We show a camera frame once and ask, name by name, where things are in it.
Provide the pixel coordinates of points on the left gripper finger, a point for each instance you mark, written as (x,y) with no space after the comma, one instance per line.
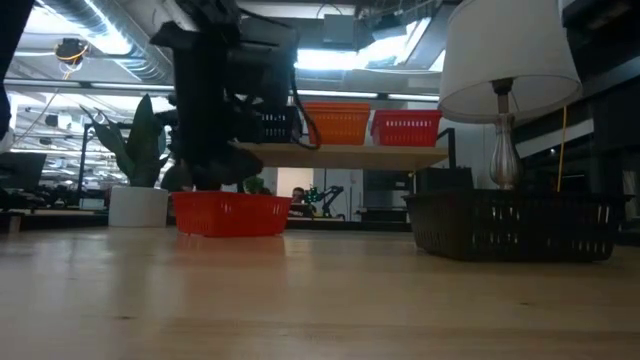
(177,177)
(227,167)

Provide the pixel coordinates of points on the red plastic basket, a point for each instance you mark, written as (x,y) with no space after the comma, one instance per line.
(230,217)
(406,130)

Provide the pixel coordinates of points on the black plastic basket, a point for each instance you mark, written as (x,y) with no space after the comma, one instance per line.
(510,230)
(280,127)

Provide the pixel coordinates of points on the small background robot arm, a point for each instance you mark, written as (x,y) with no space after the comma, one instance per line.
(330,192)

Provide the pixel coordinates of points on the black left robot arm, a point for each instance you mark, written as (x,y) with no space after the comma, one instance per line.
(265,65)

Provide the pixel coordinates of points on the wooden shelf with black legs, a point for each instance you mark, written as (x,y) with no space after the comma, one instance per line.
(360,156)

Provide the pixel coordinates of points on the small green background plant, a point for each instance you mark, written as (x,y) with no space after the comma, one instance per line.
(255,184)

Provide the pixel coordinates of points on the white plant pot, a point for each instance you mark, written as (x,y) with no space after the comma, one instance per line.
(137,207)

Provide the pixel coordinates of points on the green artificial plant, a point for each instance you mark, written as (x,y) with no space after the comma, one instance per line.
(140,140)

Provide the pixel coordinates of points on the person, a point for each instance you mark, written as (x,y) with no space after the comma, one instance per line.
(298,194)

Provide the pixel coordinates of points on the black round hanging device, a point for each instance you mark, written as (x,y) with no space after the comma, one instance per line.
(71,50)

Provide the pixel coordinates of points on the black monitor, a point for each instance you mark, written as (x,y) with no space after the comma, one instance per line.
(22,170)

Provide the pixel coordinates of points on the silver lamp base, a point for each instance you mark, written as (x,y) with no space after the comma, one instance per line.
(505,160)

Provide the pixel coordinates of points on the white lamp shade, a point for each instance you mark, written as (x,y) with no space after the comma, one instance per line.
(505,50)

